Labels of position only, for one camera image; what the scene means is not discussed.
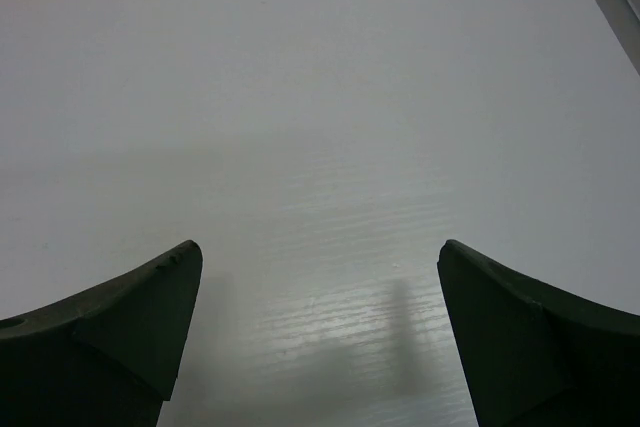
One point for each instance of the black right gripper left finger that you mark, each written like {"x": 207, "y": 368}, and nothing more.
{"x": 107, "y": 356}

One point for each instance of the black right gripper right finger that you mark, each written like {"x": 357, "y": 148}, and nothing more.
{"x": 533, "y": 354}

